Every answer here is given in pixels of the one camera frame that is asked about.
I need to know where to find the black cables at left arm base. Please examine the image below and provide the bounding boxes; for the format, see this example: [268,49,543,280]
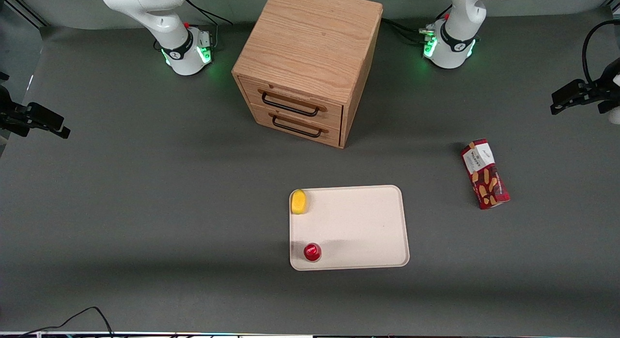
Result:
[382,5,453,46]

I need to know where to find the black drawer handle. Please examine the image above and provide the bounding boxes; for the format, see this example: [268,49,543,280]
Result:
[272,114,323,138]
[262,92,321,118]

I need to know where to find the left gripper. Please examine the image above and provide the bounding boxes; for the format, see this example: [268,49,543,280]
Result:
[550,57,620,125]

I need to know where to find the wooden drawer with notch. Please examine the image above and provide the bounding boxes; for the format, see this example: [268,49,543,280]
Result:
[238,77,344,131]

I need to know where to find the aluminium frame rail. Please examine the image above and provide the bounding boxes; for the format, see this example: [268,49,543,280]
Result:
[4,0,49,29]

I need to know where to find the black cables at arm base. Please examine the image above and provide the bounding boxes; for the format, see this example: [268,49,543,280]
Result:
[184,0,233,50]
[382,5,453,46]

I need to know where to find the wooden two-drawer cabinet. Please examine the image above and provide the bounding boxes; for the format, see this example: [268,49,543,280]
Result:
[232,0,384,149]

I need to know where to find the yellow lemon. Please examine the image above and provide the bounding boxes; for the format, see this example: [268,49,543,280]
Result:
[291,189,308,215]

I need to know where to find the red cookie box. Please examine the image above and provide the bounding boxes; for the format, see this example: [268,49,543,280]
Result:
[461,138,511,210]

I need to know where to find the beige plastic tray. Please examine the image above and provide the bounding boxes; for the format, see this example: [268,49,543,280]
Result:
[289,185,410,271]

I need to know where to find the black cables at right arm base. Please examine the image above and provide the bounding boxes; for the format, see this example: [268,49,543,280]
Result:
[184,0,233,50]

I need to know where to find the plain wooden drawer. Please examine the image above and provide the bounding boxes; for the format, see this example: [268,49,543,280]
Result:
[249,104,341,148]

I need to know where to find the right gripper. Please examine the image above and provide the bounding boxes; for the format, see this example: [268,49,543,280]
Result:
[0,85,71,139]

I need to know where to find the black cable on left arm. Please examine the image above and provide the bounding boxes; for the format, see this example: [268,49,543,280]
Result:
[582,20,620,83]

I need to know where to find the black cable on table edge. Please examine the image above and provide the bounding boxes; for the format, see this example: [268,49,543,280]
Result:
[19,307,115,338]

